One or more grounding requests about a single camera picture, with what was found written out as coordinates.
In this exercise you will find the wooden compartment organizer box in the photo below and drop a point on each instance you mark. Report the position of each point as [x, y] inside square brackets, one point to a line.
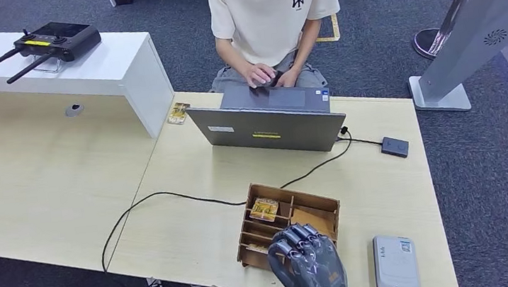
[254, 234]

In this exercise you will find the person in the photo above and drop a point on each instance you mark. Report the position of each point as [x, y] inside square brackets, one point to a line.
[268, 13]

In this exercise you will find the person's left hand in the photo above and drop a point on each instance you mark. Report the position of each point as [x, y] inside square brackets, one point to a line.
[289, 78]

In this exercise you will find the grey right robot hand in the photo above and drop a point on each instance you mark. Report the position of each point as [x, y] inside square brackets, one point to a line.
[314, 268]

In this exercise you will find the person's right hand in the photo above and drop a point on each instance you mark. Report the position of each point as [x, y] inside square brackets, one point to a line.
[256, 73]

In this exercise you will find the black remote controller with antennas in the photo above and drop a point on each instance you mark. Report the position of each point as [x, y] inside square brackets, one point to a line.
[59, 40]

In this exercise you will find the dark grey USB box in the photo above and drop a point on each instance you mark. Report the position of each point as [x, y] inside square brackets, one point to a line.
[395, 147]

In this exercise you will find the round chrome post base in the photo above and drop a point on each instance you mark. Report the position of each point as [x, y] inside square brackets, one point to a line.
[425, 44]

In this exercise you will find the white card reader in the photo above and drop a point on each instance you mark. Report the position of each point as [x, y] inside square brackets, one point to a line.
[394, 264]

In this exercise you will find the person's right forearm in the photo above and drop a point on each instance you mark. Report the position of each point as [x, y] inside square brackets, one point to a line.
[231, 55]

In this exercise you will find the grey laptop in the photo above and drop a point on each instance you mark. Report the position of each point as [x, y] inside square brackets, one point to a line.
[276, 133]

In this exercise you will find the hotel key card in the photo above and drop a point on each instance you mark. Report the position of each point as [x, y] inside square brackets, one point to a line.
[256, 250]
[178, 114]

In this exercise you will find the white desk shelf riser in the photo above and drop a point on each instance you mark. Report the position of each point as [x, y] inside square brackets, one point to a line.
[108, 63]

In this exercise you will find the clear acrylic stand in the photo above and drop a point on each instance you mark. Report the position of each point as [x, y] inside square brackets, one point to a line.
[51, 67]

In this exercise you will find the silver kiosk stand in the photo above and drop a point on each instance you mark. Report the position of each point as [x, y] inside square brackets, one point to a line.
[473, 29]

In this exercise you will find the person's left forearm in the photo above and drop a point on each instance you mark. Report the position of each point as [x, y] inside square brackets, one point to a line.
[307, 44]

